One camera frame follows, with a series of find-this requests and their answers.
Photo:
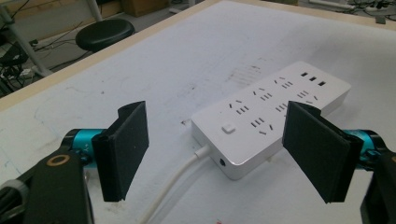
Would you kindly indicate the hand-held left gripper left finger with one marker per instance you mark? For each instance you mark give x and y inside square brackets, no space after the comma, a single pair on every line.
[123,155]

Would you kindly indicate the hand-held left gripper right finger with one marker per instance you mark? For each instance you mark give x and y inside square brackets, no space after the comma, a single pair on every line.
[320,149]

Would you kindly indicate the white power strip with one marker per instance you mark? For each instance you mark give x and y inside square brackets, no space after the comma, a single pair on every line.
[264,121]

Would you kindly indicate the black round stool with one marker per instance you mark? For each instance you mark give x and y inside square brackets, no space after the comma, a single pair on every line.
[104,33]

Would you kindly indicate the grey metal stand leg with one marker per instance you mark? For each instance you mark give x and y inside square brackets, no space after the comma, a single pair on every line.
[23,43]

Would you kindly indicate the brown cardboard box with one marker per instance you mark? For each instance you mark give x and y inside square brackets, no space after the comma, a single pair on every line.
[144,6]

